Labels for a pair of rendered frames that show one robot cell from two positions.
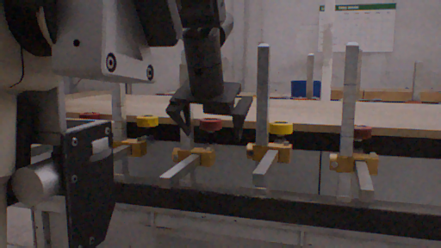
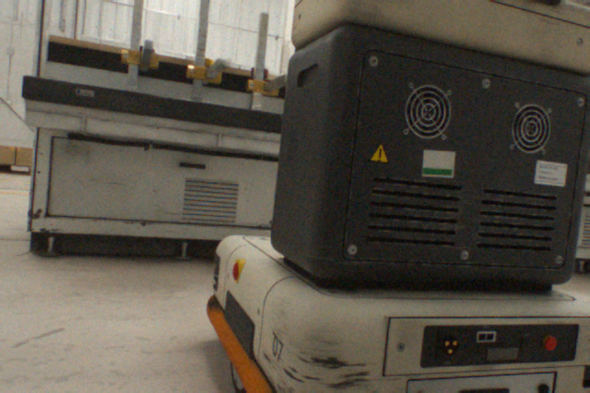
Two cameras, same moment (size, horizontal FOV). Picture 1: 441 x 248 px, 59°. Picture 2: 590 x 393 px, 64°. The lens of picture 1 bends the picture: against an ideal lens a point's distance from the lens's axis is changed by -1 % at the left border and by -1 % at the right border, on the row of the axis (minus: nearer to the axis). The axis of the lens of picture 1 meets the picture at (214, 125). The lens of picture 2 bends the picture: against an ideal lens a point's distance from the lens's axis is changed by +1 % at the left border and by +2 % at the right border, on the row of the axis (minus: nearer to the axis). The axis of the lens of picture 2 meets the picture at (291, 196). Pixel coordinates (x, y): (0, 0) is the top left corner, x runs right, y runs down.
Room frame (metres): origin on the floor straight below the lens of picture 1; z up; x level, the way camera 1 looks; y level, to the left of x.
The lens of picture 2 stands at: (-0.46, 1.15, 0.46)
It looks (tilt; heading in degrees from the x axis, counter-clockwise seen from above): 3 degrees down; 323
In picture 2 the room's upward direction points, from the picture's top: 6 degrees clockwise
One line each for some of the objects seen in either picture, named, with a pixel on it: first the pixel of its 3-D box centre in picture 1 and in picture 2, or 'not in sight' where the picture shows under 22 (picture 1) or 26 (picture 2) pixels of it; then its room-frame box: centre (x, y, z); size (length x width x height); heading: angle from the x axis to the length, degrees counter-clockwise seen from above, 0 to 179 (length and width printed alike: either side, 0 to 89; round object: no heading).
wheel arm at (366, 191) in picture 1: (360, 170); not in sight; (1.05, -0.41, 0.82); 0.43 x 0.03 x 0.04; 163
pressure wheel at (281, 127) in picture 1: (280, 137); not in sight; (1.32, -0.23, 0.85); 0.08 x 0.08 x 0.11
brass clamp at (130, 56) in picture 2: not in sight; (140, 59); (1.41, 0.55, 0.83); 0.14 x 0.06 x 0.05; 73
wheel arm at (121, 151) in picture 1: (121, 152); (211, 73); (1.27, 0.31, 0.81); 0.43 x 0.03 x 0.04; 163
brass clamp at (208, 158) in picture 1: (193, 156); (262, 88); (1.26, 0.07, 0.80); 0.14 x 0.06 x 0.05; 73
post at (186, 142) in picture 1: (187, 134); (258, 70); (1.27, 0.09, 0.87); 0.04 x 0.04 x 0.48; 73
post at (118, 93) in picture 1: (119, 115); (201, 45); (1.34, 0.33, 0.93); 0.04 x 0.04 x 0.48; 73
